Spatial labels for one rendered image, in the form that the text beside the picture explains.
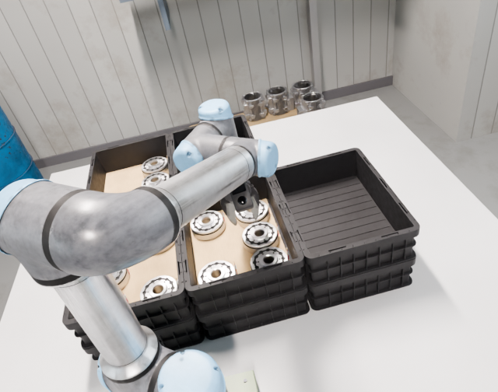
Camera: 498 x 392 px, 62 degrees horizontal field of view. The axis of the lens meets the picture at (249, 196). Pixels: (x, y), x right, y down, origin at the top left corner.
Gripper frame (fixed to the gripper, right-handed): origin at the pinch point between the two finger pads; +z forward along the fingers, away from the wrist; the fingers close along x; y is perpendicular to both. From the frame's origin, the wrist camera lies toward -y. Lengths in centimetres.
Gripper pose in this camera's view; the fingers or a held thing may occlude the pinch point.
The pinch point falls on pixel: (245, 220)
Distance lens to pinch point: 116.1
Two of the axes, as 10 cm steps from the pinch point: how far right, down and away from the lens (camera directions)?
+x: -9.6, 2.8, -0.3
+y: -2.0, -6.0, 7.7
